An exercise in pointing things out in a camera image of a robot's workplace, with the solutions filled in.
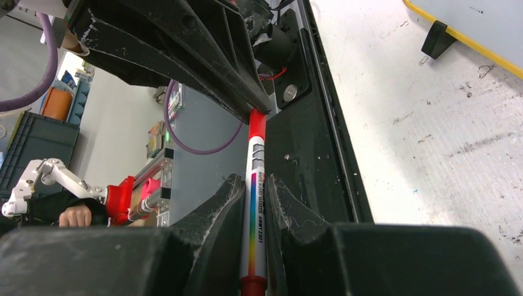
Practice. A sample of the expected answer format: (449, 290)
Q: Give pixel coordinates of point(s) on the aluminium frame rail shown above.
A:
(151, 195)

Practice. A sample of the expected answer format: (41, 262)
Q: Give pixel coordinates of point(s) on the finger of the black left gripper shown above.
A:
(205, 45)

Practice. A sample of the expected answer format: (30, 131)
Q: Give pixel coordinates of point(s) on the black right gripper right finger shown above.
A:
(308, 255)

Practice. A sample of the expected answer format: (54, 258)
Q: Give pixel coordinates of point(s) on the red marker cap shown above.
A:
(257, 124)

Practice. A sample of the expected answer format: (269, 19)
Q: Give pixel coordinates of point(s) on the yellow framed whiteboard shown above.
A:
(492, 28)

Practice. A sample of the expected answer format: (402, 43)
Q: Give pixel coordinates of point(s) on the orange container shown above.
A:
(56, 104)

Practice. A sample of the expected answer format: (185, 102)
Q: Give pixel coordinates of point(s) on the dark plastic storage crate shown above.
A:
(36, 137)

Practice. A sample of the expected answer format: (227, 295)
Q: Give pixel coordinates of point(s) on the operator hand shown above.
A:
(76, 216)

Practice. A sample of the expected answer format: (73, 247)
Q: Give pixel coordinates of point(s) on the red capped whiteboard marker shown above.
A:
(253, 269)

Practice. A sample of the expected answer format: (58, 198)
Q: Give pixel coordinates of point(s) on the teleoperation leader handle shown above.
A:
(47, 188)

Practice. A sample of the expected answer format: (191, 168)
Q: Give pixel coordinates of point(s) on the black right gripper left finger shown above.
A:
(198, 255)

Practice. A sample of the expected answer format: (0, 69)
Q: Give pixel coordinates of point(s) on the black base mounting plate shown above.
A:
(309, 147)

